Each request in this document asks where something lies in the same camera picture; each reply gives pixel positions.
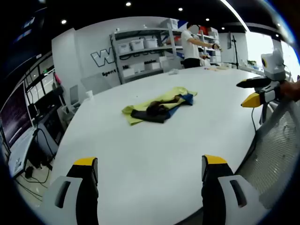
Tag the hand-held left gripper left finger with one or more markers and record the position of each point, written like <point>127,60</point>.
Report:
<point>70,201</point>

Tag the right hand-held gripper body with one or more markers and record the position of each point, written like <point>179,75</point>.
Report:
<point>275,68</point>

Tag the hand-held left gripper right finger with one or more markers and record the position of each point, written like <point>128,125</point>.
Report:
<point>218,199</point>

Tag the yellow blue grey garment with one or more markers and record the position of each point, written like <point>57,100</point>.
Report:
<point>150,104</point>

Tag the person's right hand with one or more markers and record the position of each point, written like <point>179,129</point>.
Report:
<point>291,90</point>

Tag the black tripod stand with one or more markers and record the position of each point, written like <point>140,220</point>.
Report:
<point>236,54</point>

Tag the grey mesh chair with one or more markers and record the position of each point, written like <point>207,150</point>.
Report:
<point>276,150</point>

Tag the white side desk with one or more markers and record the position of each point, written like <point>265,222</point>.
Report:
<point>20,157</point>

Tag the white crumpled cloth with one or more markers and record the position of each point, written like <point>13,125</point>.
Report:
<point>174,72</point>

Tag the grey metal shelf rack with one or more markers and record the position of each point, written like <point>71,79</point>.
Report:
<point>164,50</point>

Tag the white storage bin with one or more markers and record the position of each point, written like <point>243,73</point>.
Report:
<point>150,42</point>
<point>137,45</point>
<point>123,48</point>

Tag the pink hanging bag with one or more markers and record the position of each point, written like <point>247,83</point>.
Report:
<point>57,78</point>

